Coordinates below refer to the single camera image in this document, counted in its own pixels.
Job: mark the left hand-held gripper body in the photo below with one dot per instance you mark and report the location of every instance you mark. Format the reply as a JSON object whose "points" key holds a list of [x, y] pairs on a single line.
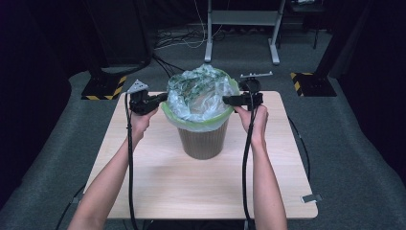
{"points": [[140, 102]]}

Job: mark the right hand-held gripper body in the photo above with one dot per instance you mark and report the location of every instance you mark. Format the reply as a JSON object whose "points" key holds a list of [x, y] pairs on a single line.
{"points": [[252, 96]]}

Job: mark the translucent green-printed plastic bag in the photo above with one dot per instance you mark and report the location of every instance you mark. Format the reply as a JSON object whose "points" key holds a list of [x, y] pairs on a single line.
{"points": [[198, 96]]}

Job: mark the brown ribbed trash bin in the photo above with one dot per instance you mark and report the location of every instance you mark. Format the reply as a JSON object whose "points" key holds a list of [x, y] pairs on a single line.
{"points": [[204, 142]]}

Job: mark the person's left hand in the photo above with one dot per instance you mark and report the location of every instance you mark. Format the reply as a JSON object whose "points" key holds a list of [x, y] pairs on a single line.
{"points": [[139, 124]]}

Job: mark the person's right hand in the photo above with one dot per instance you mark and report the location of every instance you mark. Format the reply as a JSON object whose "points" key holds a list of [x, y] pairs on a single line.
{"points": [[258, 124]]}

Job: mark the black yellow striped stand base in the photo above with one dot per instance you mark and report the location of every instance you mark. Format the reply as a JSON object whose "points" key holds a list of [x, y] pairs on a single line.
{"points": [[314, 84], [103, 87]]}

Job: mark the grey tape tab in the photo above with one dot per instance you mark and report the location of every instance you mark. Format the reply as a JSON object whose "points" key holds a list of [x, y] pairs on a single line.
{"points": [[311, 198]]}

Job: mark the black stand post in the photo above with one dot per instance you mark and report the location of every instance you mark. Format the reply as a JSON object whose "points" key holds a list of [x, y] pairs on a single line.
{"points": [[338, 38], [95, 41]]}

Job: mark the grey metal desk frame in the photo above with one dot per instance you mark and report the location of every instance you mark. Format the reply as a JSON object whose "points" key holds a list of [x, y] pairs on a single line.
{"points": [[244, 17]]}

